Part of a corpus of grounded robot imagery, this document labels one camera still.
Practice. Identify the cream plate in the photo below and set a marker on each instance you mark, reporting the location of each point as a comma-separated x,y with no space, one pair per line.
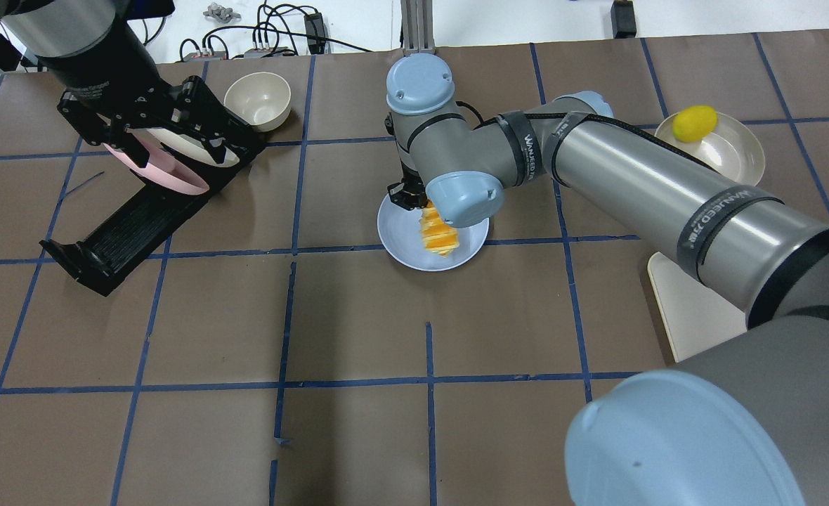
193,148

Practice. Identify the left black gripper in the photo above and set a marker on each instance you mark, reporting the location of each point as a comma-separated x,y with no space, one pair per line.
98,74

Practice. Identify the silver metal clamp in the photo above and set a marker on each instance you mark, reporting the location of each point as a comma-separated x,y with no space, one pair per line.
221,14

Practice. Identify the striped bread roll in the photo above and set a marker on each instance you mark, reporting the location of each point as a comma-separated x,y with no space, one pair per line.
437,236

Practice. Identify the yellow lemon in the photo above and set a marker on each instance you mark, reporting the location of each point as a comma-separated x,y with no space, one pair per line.
694,123

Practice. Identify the black power adapter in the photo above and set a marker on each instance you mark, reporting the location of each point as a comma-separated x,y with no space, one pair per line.
623,19
316,33

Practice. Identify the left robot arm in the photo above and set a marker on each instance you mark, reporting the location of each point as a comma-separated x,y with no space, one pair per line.
79,31

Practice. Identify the white tray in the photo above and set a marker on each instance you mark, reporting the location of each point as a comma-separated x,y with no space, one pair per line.
695,317

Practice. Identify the cream bowl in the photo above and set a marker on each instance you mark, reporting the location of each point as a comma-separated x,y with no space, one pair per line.
261,99

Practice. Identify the far black power adapter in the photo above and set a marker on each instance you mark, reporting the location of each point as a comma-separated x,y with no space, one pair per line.
623,19

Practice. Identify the pink plate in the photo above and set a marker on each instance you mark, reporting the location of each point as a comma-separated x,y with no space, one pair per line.
164,170

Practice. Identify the blue plate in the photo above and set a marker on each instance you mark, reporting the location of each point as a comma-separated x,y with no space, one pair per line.
399,233

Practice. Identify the white oval dish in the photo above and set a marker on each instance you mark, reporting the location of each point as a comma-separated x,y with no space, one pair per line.
730,148

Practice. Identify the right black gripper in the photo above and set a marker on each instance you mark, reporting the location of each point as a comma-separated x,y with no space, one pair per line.
407,196

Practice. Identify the black dish rack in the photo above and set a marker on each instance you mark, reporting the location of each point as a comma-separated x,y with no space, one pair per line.
103,259

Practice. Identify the aluminium frame post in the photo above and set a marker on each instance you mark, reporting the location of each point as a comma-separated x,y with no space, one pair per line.
417,27

